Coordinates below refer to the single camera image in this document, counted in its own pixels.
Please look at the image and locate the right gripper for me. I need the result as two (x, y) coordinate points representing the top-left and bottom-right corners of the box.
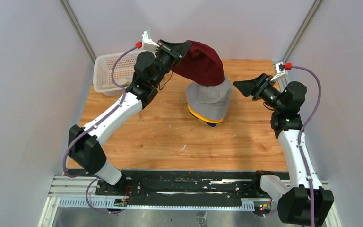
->
(233, 73), (284, 112)

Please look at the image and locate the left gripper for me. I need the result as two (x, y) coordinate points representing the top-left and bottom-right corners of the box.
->
(151, 40), (191, 87)

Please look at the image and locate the dark red hat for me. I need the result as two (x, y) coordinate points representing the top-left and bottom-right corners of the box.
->
(171, 40), (225, 87)

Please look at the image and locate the grey hat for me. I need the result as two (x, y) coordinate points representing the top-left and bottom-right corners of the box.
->
(185, 75), (233, 120)

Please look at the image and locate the yellow hat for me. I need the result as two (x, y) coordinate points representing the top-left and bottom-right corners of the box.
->
(187, 105), (224, 124)

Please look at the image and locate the cream hat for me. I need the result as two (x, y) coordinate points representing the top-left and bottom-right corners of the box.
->
(102, 77), (131, 90)

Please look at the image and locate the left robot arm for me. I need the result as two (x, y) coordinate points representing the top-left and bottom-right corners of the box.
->
(62, 40), (192, 195)

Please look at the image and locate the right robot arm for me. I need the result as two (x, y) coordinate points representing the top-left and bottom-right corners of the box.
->
(233, 73), (334, 227)

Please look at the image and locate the white plastic basket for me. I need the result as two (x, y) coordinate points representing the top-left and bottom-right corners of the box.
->
(93, 50), (142, 96)

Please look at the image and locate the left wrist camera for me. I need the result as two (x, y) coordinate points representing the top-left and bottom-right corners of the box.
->
(141, 30), (159, 52)

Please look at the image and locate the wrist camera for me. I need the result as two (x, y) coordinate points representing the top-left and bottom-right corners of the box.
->
(141, 30), (159, 52)
(270, 61), (288, 83)

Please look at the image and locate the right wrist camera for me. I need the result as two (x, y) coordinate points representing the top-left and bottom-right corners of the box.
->
(270, 61), (288, 83)

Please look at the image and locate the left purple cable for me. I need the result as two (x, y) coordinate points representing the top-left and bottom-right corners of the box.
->
(62, 41), (143, 215)

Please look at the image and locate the purple cable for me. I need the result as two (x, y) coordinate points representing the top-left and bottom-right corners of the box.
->
(263, 62), (322, 227)
(62, 41), (143, 215)

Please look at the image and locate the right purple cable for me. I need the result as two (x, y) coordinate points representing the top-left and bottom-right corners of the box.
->
(263, 62), (322, 227)

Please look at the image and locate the right aluminium frame post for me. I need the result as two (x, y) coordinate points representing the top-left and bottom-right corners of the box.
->
(281, 0), (324, 62)

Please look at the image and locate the aluminium frame post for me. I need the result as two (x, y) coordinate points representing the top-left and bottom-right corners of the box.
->
(59, 0), (96, 63)
(281, 0), (324, 62)

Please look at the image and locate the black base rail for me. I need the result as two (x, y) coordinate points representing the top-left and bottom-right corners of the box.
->
(48, 168), (332, 217)

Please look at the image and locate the left aluminium frame post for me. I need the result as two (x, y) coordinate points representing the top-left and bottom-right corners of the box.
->
(59, 0), (96, 63)

